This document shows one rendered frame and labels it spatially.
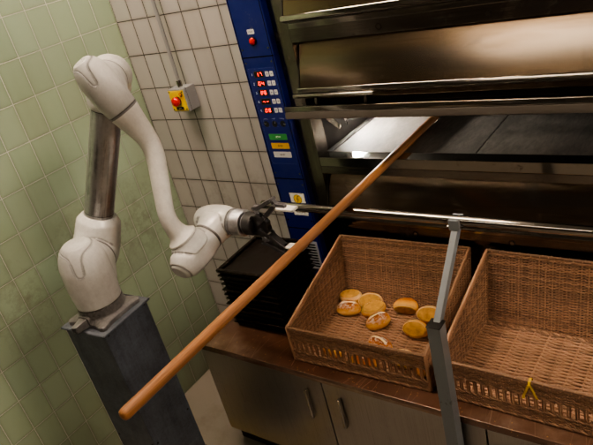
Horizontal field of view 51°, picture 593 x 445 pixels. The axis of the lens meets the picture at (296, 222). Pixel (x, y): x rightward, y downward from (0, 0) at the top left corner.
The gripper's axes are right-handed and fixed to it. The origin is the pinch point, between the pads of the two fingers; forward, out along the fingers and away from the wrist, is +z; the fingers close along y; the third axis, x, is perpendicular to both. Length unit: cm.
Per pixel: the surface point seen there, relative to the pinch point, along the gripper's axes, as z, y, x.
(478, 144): 32, 2, -69
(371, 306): -4, 55, -35
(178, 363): 7, 0, 61
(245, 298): 7.3, 0.0, 35.5
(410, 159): 12, 2, -55
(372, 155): -4, 2, -57
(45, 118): -117, -36, -5
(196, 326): -117, 92, -38
